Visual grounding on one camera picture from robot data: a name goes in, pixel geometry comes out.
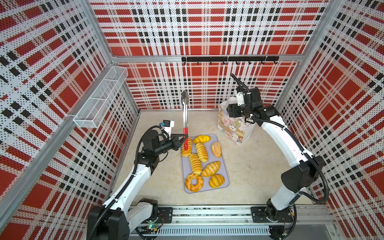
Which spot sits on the red handled metal tongs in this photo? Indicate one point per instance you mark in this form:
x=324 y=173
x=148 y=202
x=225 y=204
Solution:
x=185 y=103

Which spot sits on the cartoon animal paper bag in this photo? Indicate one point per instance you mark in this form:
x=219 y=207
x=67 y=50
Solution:
x=235 y=129

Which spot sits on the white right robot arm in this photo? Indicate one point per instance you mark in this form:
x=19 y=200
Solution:
x=305 y=167

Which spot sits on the grey lilac tray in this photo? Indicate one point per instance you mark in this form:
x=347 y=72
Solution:
x=203 y=165

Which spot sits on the striped long bread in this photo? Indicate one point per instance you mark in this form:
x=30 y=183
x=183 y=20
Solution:
x=187 y=148
x=196 y=164
x=202 y=152

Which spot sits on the white wire mesh basket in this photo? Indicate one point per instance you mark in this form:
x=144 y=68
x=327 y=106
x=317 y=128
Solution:
x=97 y=105

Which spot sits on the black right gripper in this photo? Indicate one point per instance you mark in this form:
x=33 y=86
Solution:
x=233 y=110

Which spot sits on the round striped bun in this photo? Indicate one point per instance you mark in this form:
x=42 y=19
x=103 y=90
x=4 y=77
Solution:
x=216 y=181

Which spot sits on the yellow mottled bread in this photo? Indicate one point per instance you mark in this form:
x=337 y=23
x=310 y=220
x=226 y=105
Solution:
x=202 y=139

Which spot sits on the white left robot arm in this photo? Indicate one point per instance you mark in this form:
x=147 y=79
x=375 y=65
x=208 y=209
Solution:
x=116 y=218

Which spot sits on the round sugared bun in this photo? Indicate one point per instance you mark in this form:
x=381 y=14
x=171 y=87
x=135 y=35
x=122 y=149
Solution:
x=216 y=149

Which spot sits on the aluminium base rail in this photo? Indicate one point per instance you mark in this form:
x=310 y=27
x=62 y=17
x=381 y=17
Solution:
x=306 y=222

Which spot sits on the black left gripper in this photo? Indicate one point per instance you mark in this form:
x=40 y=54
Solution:
x=176 y=143

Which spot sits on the black hook rail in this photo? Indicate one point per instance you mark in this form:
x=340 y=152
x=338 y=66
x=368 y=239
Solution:
x=261 y=59

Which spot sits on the ring doughnut bread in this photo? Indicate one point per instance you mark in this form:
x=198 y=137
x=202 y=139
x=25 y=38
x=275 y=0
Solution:
x=194 y=182

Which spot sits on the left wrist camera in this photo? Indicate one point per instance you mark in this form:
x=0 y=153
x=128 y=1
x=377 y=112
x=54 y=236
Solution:
x=167 y=126

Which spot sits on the croissant shaped bread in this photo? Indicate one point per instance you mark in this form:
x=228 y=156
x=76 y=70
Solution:
x=211 y=169

